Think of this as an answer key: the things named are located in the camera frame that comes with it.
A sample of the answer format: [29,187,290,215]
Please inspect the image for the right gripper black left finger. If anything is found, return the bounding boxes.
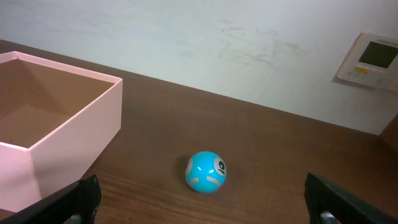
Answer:
[1,175,101,224]

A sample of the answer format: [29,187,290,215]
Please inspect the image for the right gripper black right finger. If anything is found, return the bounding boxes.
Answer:
[304,172,397,224]

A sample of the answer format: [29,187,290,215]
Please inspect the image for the open white cardboard box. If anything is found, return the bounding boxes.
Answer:
[1,51,123,212]

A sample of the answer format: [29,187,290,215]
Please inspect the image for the blue ball with grey markings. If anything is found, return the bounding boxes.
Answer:
[185,151,227,194]

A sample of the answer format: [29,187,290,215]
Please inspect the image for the beige wall control panel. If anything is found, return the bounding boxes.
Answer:
[335,32,397,91]

